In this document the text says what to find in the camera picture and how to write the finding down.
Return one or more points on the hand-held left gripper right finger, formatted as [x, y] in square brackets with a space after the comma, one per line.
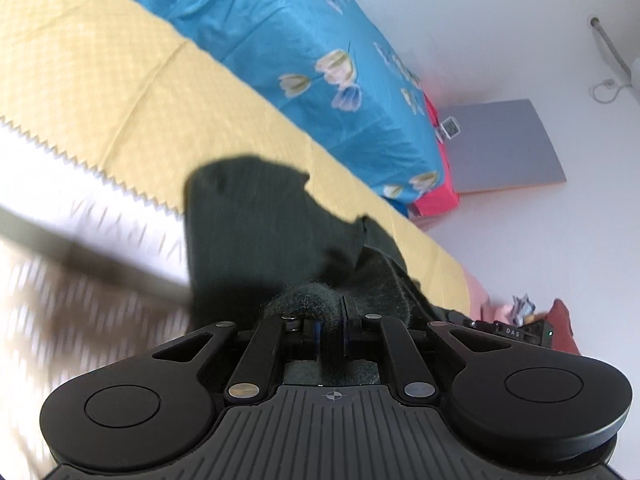
[346, 331]

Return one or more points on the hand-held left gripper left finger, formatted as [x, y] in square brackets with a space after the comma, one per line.
[316, 334]

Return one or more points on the dark green knit sweater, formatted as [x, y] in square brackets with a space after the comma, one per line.
[250, 235]

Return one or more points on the crumpled paper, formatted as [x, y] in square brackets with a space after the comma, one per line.
[523, 306]

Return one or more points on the pink cloth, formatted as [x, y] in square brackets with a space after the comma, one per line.
[492, 300]

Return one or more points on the red cushion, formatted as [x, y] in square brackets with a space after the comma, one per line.
[562, 325]

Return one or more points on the grey board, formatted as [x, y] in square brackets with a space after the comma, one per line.
[505, 150]

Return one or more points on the small white device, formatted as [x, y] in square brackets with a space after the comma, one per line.
[448, 128]

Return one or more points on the blue floral quilt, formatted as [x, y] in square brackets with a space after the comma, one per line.
[280, 40]

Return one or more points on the yellow and white patterned blanket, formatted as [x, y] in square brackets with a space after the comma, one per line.
[100, 90]

